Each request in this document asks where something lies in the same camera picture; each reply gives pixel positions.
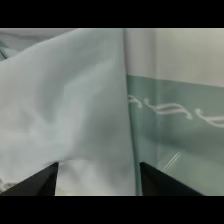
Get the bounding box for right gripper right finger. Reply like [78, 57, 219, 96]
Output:
[139, 161, 204, 197]

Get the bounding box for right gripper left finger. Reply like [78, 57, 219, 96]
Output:
[0, 161, 60, 197]

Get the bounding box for white shirt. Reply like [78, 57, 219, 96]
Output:
[0, 28, 138, 197]

